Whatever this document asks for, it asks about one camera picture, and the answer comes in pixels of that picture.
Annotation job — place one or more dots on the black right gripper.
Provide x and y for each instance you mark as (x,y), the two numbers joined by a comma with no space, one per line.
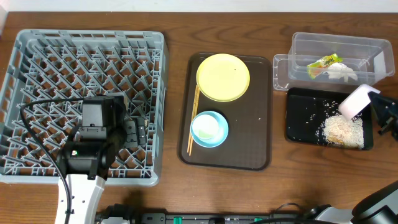
(388,116)

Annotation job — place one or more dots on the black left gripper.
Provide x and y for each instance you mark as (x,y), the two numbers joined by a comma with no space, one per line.
(137,132)

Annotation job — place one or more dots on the white bowl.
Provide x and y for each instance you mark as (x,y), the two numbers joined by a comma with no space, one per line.
(356,101)

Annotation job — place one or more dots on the rice food scraps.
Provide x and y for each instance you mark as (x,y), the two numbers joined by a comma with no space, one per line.
(327,126)

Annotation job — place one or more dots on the white paper napkin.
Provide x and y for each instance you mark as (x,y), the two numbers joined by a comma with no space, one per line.
(338,71)

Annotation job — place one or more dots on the white paper cup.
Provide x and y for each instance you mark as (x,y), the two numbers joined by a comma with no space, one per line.
(205,126)

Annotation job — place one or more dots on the green snack wrapper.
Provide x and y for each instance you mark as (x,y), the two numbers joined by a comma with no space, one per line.
(314,69)

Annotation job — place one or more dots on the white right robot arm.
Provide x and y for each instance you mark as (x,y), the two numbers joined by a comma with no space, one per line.
(381,206)

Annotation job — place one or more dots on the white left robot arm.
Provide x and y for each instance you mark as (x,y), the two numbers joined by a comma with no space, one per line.
(90,150)

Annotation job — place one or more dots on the black waste tray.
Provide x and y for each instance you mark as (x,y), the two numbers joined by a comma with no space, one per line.
(298,99)

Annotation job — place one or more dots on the clear plastic waste bin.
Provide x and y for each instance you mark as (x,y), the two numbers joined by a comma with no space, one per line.
(371,59)

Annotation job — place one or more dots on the grey plastic dishwasher rack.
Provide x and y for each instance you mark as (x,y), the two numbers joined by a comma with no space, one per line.
(49,73)

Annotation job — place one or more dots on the wooden chopstick left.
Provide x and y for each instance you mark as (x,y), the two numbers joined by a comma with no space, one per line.
(194,113)

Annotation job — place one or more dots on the light blue saucer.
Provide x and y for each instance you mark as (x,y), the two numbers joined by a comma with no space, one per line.
(220,136)

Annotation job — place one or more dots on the yellow round plate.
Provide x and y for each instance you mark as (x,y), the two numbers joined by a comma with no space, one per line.
(223,77)

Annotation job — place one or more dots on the dark brown serving tray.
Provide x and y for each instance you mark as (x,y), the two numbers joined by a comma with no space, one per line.
(248,144)

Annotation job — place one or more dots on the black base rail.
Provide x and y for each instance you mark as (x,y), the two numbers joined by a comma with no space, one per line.
(119,213)

